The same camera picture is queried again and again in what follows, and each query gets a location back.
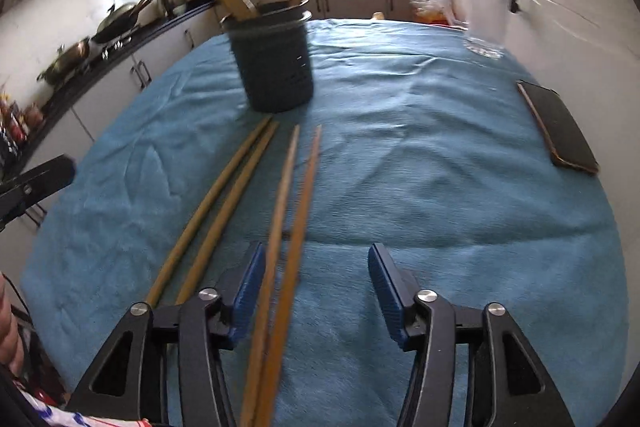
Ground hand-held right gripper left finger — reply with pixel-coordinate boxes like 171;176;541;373
67;242;267;427

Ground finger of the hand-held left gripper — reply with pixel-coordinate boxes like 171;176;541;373
0;154;77;230

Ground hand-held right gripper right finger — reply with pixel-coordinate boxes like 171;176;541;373
367;243;576;427

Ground wooden chopstick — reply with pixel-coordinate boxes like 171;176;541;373
239;125;302;427
255;125;323;427
175;121;280;305

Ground row of wooden chopsticks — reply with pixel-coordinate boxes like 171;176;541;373
145;117;273;308

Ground dark green utensil holder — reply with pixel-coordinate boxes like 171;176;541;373
222;2;315;114

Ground person's left forearm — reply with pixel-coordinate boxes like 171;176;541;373
0;274;25;378

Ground condiment bottles group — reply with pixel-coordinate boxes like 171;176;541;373
0;79;46;152

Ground steel pot with lid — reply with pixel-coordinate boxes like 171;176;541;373
37;38;93;86

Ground blue tablecloth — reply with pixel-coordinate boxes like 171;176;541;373
20;18;628;427

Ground gas stove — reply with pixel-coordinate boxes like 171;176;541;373
85;34;143;62

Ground black wok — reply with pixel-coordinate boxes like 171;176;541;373
92;0;153;44

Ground black kitchen countertop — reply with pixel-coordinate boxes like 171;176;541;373
0;0;451;178

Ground person's printed white clothing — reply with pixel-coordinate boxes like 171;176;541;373
10;377;151;427

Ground black smartphone in brown case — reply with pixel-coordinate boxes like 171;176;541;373
516;80;600;175

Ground orange plastic bag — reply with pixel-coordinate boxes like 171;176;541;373
410;0;463;26

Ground beige lower kitchen cabinets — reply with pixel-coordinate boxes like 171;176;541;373
30;0;451;228

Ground clear glass mug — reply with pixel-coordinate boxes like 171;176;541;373
442;0;511;60

